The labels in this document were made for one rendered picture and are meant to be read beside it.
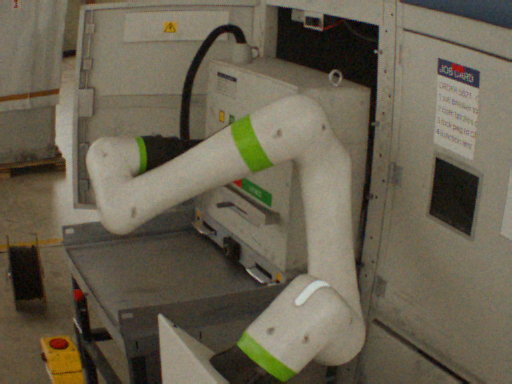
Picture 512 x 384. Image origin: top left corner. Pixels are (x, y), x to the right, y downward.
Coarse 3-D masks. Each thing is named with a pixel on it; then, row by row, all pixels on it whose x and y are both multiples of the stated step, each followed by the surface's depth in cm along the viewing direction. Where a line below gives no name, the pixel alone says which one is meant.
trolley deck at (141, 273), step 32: (64, 256) 206; (96, 256) 200; (128, 256) 202; (160, 256) 204; (192, 256) 206; (224, 256) 208; (96, 288) 180; (128, 288) 183; (160, 288) 185; (192, 288) 186; (224, 288) 188; (224, 320) 171; (128, 352) 158; (160, 352) 162
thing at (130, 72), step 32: (160, 0) 215; (192, 0) 216; (224, 0) 216; (96, 32) 220; (128, 32) 218; (160, 32) 219; (192, 32) 220; (256, 32) 221; (96, 64) 224; (128, 64) 225; (160, 64) 225; (96, 96) 228; (128, 96) 227; (160, 96) 227; (192, 96) 228; (96, 128) 231; (128, 128) 232; (160, 128) 233; (192, 128) 233
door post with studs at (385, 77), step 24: (384, 0) 163; (384, 24) 165; (384, 48) 167; (384, 72) 169; (384, 96) 170; (384, 120) 172; (384, 144) 173; (384, 168) 175; (384, 192) 176; (360, 264) 187; (360, 288) 189
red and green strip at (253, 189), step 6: (240, 180) 196; (246, 180) 193; (240, 186) 197; (246, 186) 194; (252, 186) 191; (258, 186) 188; (252, 192) 191; (258, 192) 188; (264, 192) 185; (258, 198) 189; (264, 198) 186; (270, 198) 183; (270, 204) 183
